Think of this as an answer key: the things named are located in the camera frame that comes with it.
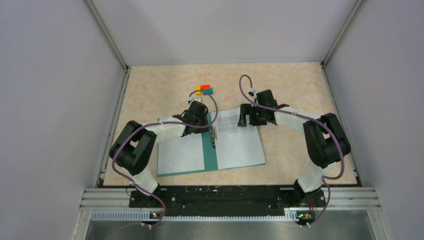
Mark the aluminium corner post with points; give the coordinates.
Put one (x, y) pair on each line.
(350, 19)
(106, 34)

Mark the right aluminium corner post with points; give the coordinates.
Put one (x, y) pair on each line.
(350, 19)

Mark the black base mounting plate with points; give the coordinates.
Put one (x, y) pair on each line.
(228, 200)

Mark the left aluminium corner post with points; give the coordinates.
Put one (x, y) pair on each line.
(106, 34)

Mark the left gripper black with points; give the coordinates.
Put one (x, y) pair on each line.
(202, 130)

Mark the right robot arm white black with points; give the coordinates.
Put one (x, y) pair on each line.
(326, 141)

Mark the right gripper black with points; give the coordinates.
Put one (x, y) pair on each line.
(247, 109)

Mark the yellow block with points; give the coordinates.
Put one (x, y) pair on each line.
(198, 90)

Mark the teal block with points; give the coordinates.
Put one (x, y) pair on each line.
(208, 91)

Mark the aluminium frame rail front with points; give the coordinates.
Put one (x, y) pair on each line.
(113, 204)

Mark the red block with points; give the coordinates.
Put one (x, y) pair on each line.
(204, 87)

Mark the green file folder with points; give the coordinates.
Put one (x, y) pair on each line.
(209, 153)

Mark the silver folder clip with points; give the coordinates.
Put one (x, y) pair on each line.
(213, 134)

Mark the printed white paper sheet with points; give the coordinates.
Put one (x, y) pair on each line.
(236, 146)

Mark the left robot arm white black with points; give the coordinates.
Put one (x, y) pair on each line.
(132, 150)

